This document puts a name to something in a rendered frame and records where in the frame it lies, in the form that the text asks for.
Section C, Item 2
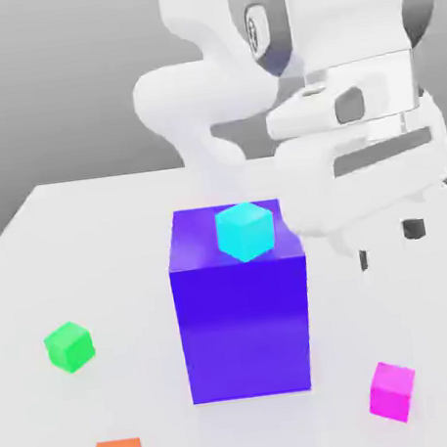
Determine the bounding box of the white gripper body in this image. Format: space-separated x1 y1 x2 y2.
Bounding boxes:
266 91 447 241

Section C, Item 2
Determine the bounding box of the small magenta cube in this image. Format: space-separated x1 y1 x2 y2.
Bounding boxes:
362 357 423 428

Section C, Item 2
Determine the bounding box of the large blue box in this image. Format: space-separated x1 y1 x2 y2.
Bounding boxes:
161 195 323 408

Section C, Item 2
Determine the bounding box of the small green cube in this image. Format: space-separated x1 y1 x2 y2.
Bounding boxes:
41 318 99 377

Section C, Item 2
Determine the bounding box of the small cyan cube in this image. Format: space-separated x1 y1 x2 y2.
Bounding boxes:
211 198 279 267

